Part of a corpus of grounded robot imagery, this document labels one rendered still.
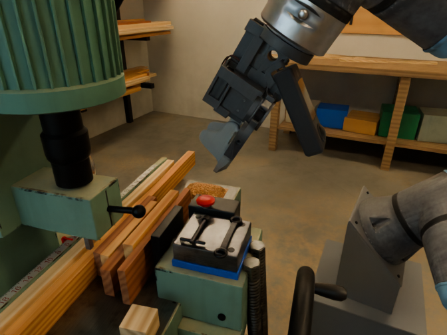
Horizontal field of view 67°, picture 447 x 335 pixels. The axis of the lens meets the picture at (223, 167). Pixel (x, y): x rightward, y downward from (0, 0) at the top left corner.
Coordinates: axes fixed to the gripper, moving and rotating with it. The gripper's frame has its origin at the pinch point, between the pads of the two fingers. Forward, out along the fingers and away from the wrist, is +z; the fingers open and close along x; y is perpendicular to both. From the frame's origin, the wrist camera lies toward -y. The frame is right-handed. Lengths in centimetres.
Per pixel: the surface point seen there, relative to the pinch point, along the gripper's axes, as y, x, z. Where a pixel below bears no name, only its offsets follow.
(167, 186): 8.3, -17.8, 23.4
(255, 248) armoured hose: -11.0, 3.1, 6.8
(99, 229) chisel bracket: 9.6, 11.2, 13.4
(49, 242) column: 21.3, 0.2, 39.0
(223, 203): -3.4, -1.9, 6.8
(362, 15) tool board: -26, -313, -29
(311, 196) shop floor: -67, -183, 87
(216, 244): -5.3, 7.4, 6.7
